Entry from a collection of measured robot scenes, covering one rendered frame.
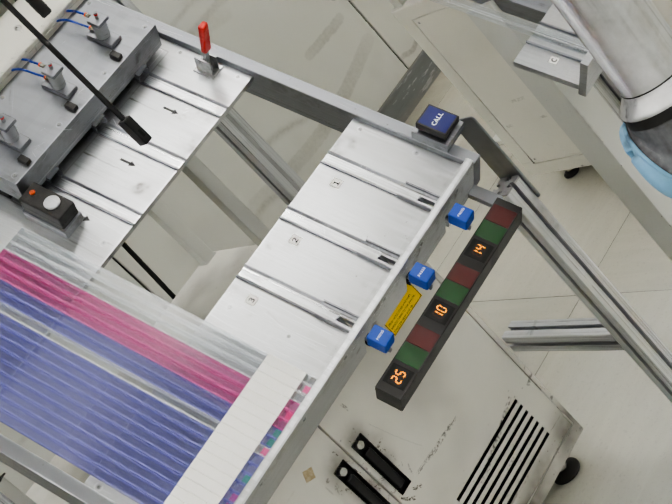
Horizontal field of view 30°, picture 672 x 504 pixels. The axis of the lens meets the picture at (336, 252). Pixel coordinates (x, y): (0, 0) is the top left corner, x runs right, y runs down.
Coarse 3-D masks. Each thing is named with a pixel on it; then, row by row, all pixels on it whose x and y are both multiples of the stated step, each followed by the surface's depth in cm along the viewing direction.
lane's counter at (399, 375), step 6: (396, 366) 164; (390, 372) 164; (396, 372) 163; (402, 372) 163; (408, 372) 163; (384, 378) 163; (390, 378) 163; (396, 378) 163; (402, 378) 163; (408, 378) 163; (390, 384) 163; (396, 384) 163; (402, 384) 162; (402, 390) 162
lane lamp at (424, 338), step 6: (414, 330) 167; (420, 330) 166; (426, 330) 166; (414, 336) 166; (420, 336) 166; (426, 336) 166; (432, 336) 166; (438, 336) 166; (414, 342) 166; (420, 342) 165; (426, 342) 165; (432, 342) 165; (426, 348) 165
